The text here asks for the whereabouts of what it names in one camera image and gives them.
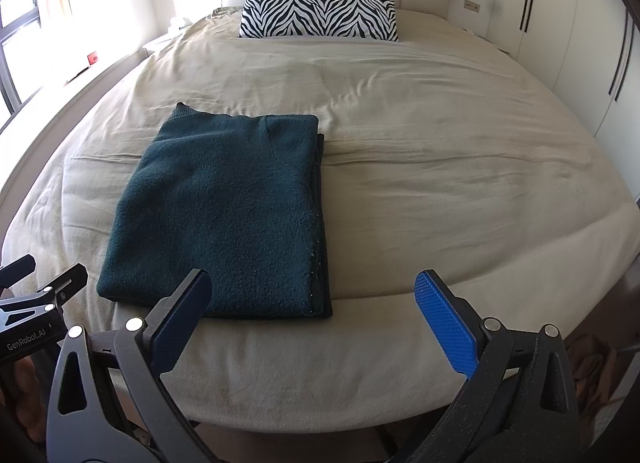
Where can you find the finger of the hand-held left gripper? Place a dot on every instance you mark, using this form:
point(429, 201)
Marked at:
point(65, 283)
point(17, 268)

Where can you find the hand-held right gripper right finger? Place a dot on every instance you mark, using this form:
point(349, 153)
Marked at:
point(445, 318)

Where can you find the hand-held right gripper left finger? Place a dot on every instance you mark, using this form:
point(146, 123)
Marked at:
point(184, 315)

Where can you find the dark teal knit sweater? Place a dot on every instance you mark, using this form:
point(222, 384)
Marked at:
point(215, 203)

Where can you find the beige bed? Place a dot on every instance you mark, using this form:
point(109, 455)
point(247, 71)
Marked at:
point(450, 143)

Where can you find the small red object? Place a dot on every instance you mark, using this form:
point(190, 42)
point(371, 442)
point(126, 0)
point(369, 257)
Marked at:
point(92, 57)

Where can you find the dark framed window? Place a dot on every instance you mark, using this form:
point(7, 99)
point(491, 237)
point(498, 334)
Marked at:
point(25, 43)

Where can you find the white wardrobe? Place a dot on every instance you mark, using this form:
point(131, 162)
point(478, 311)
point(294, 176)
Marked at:
point(560, 18)

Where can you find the zebra print pillow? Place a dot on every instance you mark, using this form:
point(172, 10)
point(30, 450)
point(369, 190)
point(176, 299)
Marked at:
point(320, 10)

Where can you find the wall socket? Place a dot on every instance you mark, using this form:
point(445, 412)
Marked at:
point(472, 5)

